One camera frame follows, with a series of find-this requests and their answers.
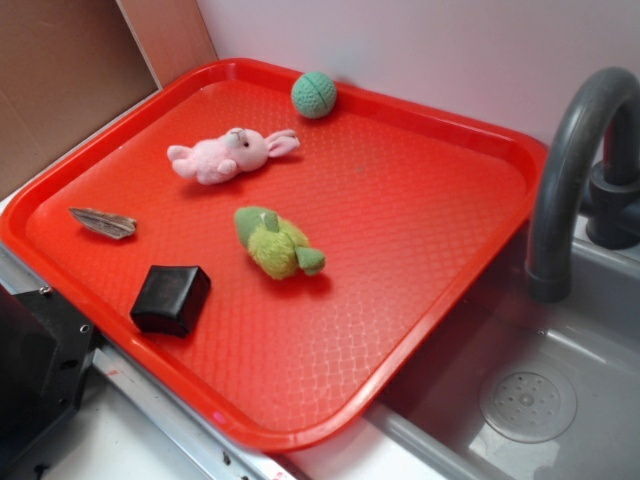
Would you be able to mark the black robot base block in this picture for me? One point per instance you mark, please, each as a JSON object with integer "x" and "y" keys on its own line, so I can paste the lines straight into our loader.
{"x": 47, "y": 346}

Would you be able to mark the green plush toy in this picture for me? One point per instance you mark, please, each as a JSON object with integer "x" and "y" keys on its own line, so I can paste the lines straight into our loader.
{"x": 275, "y": 244}

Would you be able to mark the red plastic tray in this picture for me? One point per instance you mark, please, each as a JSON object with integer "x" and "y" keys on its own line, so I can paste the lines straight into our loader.
{"x": 409, "y": 205}

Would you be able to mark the pink plush bunny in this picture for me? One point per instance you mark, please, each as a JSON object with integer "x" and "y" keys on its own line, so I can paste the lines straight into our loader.
{"x": 238, "y": 151}

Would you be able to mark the green rubber ball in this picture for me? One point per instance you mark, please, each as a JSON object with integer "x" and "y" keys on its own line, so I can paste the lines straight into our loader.
{"x": 314, "y": 95}

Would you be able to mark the black square box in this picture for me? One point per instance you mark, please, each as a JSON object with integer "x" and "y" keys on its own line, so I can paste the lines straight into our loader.
{"x": 171, "y": 300}

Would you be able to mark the grey sink basin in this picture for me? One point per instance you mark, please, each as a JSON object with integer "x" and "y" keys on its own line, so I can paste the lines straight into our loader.
{"x": 591, "y": 338}

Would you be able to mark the round sink drain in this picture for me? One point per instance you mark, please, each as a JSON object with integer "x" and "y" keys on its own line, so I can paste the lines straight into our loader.
{"x": 528, "y": 405}

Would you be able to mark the grey curved faucet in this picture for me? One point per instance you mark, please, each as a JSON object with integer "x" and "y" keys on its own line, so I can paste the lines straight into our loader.
{"x": 592, "y": 169}

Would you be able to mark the brown cardboard panel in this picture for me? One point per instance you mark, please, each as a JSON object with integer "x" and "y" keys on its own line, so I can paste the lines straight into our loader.
{"x": 68, "y": 68}

